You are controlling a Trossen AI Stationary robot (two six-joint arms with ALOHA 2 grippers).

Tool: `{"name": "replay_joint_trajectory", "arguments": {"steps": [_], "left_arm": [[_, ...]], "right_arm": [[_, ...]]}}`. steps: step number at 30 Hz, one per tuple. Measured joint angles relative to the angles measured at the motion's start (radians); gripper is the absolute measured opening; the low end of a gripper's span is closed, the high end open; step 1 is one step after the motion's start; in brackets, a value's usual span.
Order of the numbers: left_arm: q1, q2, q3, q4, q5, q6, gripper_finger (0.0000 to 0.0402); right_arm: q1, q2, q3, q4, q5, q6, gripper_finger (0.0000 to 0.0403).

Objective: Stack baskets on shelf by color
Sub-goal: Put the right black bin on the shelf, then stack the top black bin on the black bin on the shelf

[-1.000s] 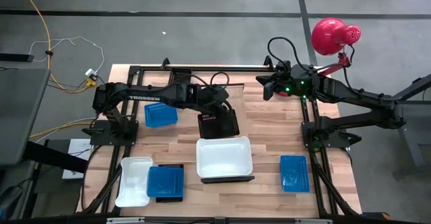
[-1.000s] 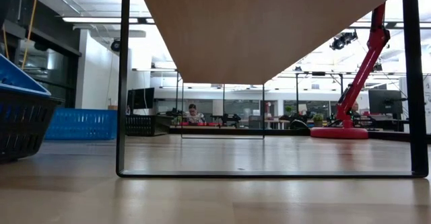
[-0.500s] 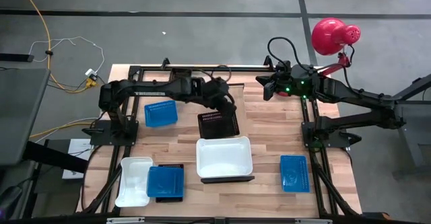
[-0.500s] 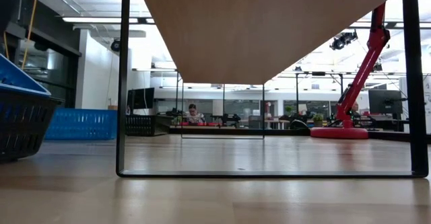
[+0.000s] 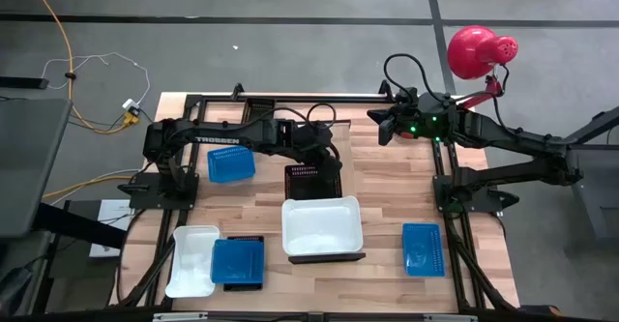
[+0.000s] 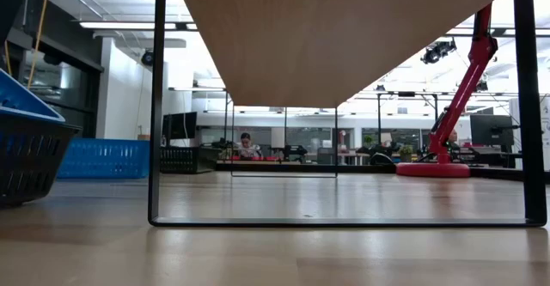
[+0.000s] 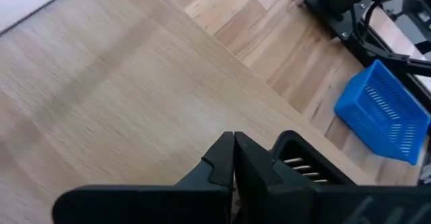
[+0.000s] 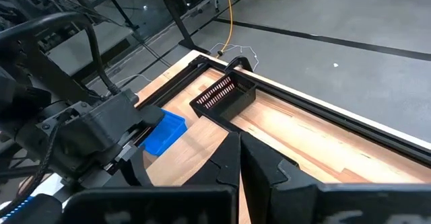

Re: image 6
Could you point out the black plastic basket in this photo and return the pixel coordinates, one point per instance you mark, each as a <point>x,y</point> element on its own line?
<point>189,159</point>
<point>30,161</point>

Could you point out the black ceiling camera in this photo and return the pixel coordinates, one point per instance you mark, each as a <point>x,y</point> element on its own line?
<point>436,52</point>

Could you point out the person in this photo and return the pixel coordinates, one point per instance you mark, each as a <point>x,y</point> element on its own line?
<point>247,148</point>
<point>453,138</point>

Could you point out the black computer monitor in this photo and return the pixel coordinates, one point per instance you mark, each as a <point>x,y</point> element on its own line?
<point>492,129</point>
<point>180,125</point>

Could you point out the ceiling light strip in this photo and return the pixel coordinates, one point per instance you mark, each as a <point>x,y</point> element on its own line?
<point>129,25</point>

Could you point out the black office chair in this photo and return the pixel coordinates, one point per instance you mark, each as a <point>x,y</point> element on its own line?
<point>382,159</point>

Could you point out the black background rig frame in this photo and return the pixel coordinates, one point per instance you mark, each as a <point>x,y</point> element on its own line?
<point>379,118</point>

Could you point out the black dome camera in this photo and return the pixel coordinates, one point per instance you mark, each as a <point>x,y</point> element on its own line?
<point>147,58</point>

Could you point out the black aluminium table frame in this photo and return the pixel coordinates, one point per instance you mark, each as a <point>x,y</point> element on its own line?
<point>344,168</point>

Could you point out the wooden shelf with black frame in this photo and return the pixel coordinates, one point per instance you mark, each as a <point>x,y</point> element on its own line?
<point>322,41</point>

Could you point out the blue plastic basket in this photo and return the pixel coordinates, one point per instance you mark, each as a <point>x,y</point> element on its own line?
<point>107,157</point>
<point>21,101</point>

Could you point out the green potted plant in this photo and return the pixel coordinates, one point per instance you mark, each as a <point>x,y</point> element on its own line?
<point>406,150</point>

